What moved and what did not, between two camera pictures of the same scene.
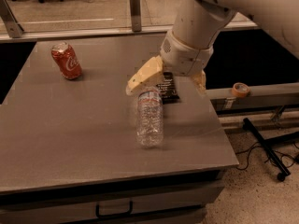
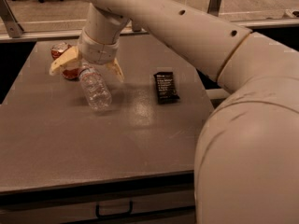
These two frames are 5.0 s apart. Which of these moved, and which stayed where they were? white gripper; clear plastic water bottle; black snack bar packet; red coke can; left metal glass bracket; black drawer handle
Moved: white gripper; clear plastic water bottle
Stayed: red coke can; black snack bar packet; black drawer handle; left metal glass bracket
